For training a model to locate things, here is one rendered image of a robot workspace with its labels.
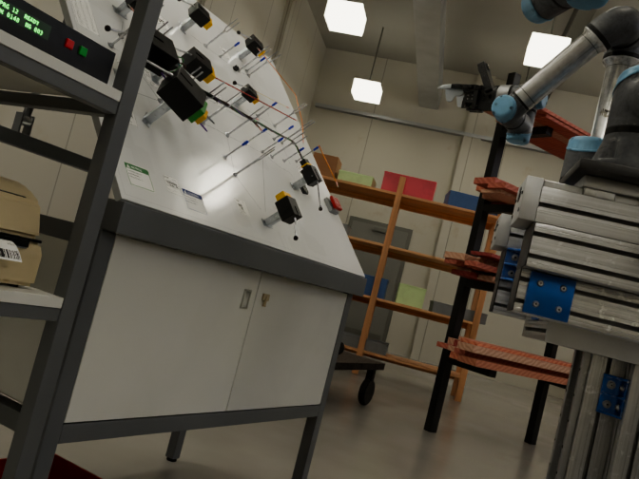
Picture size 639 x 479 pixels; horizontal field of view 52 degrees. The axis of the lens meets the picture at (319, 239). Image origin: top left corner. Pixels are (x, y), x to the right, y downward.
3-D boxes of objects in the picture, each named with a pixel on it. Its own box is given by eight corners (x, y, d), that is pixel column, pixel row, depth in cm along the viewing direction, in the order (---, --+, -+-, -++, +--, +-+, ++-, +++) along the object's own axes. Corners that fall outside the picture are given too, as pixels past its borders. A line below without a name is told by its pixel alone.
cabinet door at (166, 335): (225, 411, 179) (262, 272, 181) (65, 423, 132) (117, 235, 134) (221, 409, 180) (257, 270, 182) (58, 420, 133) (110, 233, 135)
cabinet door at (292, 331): (321, 405, 226) (349, 294, 229) (228, 411, 179) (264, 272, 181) (316, 402, 227) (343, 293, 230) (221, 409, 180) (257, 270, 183)
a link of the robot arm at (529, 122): (497, 134, 207) (505, 102, 208) (509, 145, 216) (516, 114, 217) (521, 136, 202) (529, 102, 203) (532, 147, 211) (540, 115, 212)
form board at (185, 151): (115, 202, 130) (122, 198, 130) (23, -127, 169) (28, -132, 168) (360, 279, 232) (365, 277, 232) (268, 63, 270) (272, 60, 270)
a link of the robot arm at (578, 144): (553, 174, 182) (564, 127, 183) (566, 187, 193) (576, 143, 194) (598, 179, 175) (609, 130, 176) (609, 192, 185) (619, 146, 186)
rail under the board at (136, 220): (362, 296, 231) (367, 278, 231) (115, 233, 129) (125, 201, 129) (349, 293, 233) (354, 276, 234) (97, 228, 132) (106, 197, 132)
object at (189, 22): (163, 5, 199) (184, -13, 196) (188, 29, 206) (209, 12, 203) (163, 13, 196) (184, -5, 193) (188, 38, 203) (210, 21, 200)
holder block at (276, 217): (273, 250, 177) (301, 232, 174) (259, 212, 182) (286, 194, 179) (281, 253, 181) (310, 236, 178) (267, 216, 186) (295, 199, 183)
